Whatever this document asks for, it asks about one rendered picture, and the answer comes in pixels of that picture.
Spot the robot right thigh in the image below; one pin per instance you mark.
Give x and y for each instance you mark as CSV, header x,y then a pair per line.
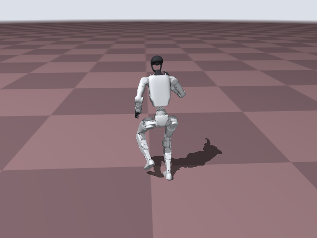
x,y
169,130

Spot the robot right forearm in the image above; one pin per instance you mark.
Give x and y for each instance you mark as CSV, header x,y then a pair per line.
x,y
173,89

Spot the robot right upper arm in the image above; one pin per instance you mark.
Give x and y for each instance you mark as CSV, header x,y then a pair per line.
x,y
177,86

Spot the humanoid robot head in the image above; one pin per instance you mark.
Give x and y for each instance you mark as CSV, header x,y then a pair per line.
x,y
156,60

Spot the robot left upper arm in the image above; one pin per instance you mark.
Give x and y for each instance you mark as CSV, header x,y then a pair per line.
x,y
141,88

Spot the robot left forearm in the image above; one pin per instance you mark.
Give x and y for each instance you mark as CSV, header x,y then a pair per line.
x,y
138,107

